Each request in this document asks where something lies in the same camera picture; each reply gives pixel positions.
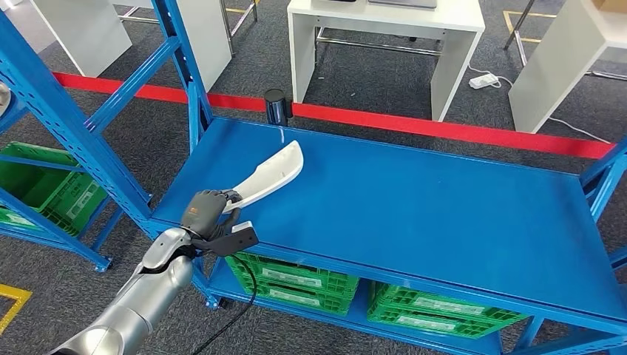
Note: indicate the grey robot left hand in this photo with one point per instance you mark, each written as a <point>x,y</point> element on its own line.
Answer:
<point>201,213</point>

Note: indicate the white curved plastic part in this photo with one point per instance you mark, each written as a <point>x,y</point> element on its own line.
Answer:
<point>269,176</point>

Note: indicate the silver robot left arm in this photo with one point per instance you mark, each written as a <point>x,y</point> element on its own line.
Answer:
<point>147,294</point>

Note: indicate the red barrier belt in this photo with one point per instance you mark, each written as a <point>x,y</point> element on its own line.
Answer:
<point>441,129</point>
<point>159,92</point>

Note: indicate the white table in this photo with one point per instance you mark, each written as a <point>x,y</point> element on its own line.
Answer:
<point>548,73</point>
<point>83,34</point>
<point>382,19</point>

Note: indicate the white power strip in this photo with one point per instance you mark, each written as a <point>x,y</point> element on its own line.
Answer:
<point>483,81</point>

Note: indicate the brown cardboard box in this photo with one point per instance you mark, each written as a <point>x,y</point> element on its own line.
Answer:
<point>610,6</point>

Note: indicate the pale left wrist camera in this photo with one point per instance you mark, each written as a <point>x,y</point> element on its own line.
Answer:
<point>235,240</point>

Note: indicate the black barrier post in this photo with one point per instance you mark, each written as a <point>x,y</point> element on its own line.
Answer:
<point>276,108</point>

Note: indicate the steel tube frame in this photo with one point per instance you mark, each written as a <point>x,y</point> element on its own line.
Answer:
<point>519,24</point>

